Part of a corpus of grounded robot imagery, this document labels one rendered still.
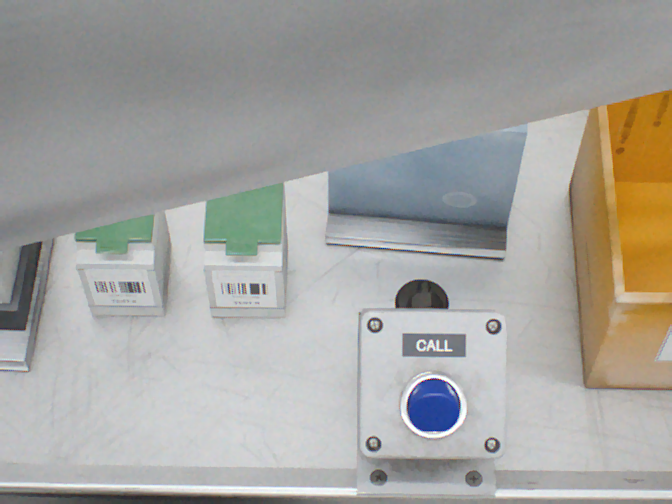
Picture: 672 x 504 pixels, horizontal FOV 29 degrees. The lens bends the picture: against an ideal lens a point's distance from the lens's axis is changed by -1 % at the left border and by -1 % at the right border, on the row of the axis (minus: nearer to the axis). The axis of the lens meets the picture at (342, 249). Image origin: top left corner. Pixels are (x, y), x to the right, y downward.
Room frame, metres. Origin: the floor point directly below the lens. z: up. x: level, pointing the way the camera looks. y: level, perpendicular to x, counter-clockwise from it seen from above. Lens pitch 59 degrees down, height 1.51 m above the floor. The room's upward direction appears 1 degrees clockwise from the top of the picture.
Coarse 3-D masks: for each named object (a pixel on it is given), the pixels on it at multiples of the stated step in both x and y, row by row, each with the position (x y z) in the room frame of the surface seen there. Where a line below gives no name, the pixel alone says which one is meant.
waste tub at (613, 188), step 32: (608, 128) 0.39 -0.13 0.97; (640, 128) 0.42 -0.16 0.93; (576, 160) 0.42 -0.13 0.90; (608, 160) 0.38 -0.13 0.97; (640, 160) 0.42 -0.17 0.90; (576, 192) 0.41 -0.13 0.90; (608, 192) 0.36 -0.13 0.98; (640, 192) 0.42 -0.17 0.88; (576, 224) 0.39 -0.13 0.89; (608, 224) 0.34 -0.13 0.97; (640, 224) 0.40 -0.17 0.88; (576, 256) 0.38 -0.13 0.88; (608, 256) 0.33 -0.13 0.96; (640, 256) 0.38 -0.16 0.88; (608, 288) 0.31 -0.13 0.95; (640, 288) 0.36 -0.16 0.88; (608, 320) 0.30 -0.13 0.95; (640, 320) 0.30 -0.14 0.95; (608, 352) 0.30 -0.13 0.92; (640, 352) 0.30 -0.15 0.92; (608, 384) 0.30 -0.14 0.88; (640, 384) 0.30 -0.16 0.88
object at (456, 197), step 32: (512, 128) 0.39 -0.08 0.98; (384, 160) 0.40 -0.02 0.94; (416, 160) 0.40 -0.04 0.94; (448, 160) 0.39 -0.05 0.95; (480, 160) 0.39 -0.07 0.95; (512, 160) 0.39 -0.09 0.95; (352, 192) 0.40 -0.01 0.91; (384, 192) 0.40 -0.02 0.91; (416, 192) 0.40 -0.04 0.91; (448, 192) 0.39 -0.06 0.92; (480, 192) 0.39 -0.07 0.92; (512, 192) 0.39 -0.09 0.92; (352, 224) 0.39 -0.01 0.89; (384, 224) 0.39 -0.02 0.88; (416, 224) 0.39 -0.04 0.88; (448, 224) 0.39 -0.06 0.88; (480, 224) 0.39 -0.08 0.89
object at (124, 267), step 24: (144, 216) 0.36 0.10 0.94; (96, 240) 0.35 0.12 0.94; (120, 240) 0.34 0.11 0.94; (144, 240) 0.35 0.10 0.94; (168, 240) 0.38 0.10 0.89; (96, 264) 0.34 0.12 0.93; (120, 264) 0.34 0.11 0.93; (144, 264) 0.34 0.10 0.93; (168, 264) 0.37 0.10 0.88; (96, 288) 0.34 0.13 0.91; (120, 288) 0.34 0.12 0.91; (144, 288) 0.34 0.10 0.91; (96, 312) 0.34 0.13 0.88; (120, 312) 0.34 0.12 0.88; (144, 312) 0.34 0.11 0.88
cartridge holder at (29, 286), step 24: (48, 240) 0.38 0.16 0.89; (24, 264) 0.35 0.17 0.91; (48, 264) 0.37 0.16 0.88; (24, 288) 0.34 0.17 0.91; (0, 312) 0.32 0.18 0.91; (24, 312) 0.33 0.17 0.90; (0, 336) 0.32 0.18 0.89; (24, 336) 0.32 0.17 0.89; (0, 360) 0.30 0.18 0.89; (24, 360) 0.30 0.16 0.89
